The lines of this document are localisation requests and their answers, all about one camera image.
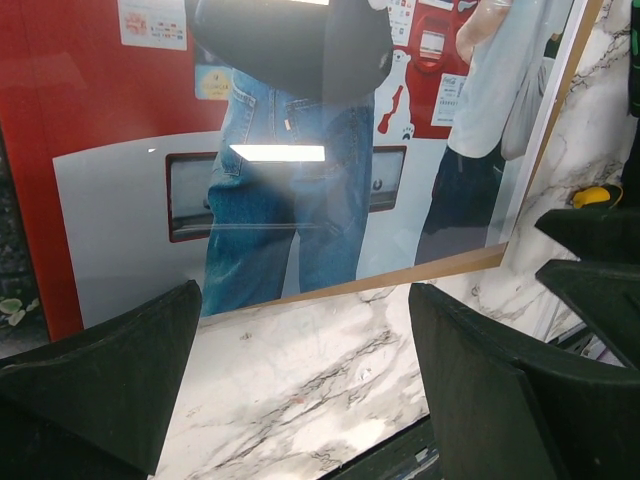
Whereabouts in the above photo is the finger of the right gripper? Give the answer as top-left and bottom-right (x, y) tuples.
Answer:
(535, 209), (639, 263)
(536, 260), (639, 370)

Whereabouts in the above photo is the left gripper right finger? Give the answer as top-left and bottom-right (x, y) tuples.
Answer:
(409, 283), (639, 479)

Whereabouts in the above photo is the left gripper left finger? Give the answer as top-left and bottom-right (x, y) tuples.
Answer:
(1, 280), (201, 479)

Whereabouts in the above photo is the brown frame backing board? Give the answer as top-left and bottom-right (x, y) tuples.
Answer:
(191, 1), (587, 316)

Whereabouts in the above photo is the printed photo of couple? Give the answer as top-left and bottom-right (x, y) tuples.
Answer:
(1, 1), (588, 342)

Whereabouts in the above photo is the black plastic toolbox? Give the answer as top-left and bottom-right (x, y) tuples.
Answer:
(620, 0), (639, 208)

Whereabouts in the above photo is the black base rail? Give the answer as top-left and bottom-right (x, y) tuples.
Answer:
(321, 415), (444, 480)

